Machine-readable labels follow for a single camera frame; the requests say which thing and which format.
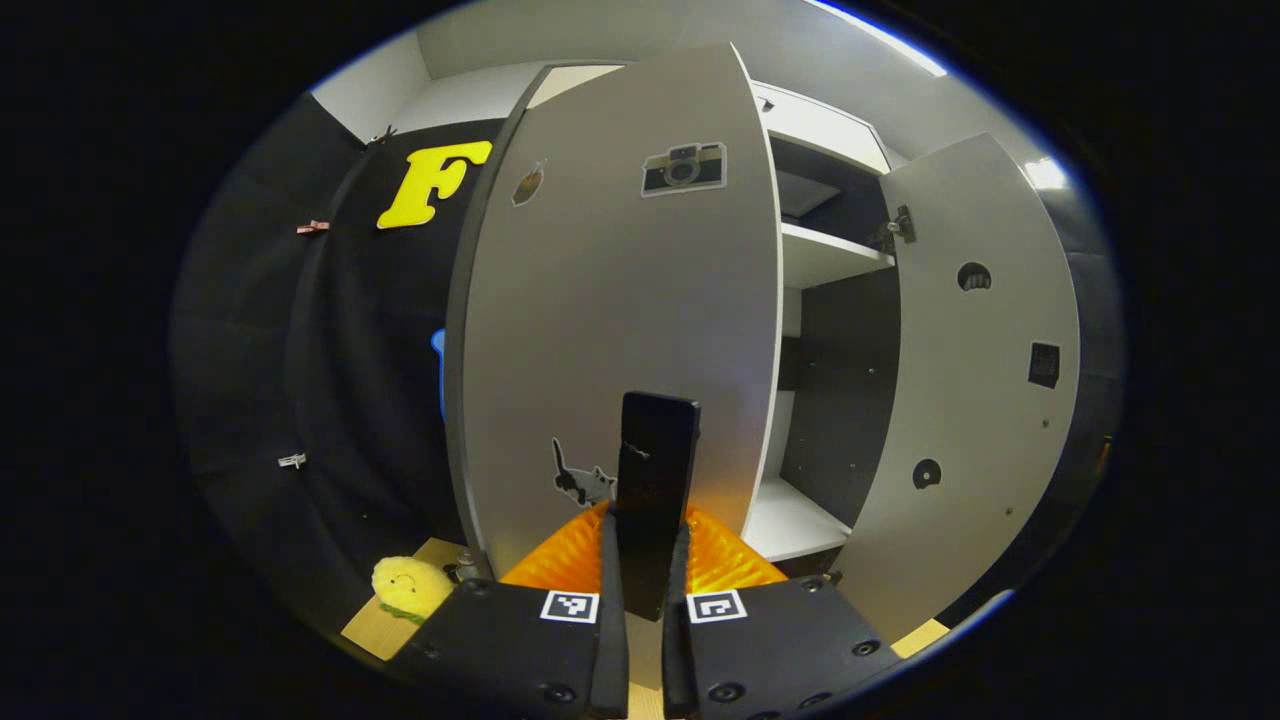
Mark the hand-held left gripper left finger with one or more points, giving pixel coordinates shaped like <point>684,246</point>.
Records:
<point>610,650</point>

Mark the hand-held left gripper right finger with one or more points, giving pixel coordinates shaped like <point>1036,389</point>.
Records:
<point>678,650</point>

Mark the beige double-door shoe cabinet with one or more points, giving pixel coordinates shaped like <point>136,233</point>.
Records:
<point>840,380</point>

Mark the beige cabinet door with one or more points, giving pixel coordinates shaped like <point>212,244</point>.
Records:
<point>960,400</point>
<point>600,300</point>

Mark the white cabinet shelf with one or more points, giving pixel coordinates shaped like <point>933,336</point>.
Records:
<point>820,258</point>

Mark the metal door hinge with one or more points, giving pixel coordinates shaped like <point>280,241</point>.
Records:
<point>900,225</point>

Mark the yellow plush toy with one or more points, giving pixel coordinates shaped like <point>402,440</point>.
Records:
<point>410,585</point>

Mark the white cloth clip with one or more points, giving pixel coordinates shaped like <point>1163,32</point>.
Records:
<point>292,460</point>

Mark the black backdrop cloth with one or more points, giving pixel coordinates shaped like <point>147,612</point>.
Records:
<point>330,350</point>

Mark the red cloth clip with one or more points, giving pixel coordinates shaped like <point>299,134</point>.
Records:
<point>312,227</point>

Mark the black cloth clip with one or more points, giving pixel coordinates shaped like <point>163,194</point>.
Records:
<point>383,134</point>

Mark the small ceiling light panel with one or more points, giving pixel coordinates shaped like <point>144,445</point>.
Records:
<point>1045,173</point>

